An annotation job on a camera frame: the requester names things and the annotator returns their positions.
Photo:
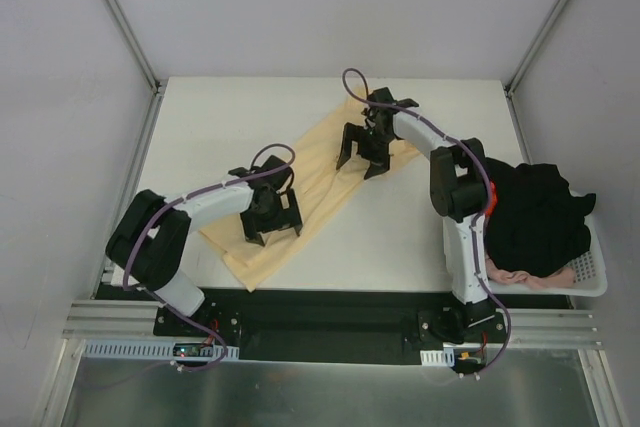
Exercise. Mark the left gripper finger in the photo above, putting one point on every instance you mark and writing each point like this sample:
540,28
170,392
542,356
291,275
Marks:
291,216
253,229

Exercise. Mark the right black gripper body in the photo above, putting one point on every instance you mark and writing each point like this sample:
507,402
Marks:
370,145

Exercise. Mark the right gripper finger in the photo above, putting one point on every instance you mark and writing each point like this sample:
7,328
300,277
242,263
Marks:
352,138
379,164

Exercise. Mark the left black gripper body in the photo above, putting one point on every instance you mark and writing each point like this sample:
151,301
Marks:
275,220

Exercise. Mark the cream yellow t shirt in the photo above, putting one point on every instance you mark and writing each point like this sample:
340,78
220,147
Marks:
324,255

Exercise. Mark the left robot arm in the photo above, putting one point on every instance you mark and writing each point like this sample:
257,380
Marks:
149,241

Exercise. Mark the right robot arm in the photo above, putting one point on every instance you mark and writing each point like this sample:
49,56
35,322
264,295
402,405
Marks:
459,188

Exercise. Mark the orange t shirt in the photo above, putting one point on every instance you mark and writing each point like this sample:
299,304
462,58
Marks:
492,199

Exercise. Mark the black t shirt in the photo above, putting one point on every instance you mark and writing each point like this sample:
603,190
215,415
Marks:
537,225

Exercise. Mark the pink garment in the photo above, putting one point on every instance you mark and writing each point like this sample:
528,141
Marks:
563,278

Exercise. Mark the white laundry basket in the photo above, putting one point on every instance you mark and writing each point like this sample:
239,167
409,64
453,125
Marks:
590,271

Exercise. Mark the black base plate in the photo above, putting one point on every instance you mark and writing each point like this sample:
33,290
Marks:
335,327

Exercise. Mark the right white cable duct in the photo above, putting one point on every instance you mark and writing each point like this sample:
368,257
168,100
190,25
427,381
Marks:
438,358

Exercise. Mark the white cable duct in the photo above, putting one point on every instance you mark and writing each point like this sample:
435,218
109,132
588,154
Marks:
159,350
438,358

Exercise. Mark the left white cable duct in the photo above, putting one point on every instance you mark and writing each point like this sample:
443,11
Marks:
159,350

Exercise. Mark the left aluminium frame post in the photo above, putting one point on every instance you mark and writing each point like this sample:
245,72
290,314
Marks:
131,42

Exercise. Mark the aluminium frame post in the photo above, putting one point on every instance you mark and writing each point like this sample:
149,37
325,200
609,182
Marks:
543,33
131,42

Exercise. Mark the right aluminium frame post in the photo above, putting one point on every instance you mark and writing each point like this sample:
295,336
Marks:
543,33

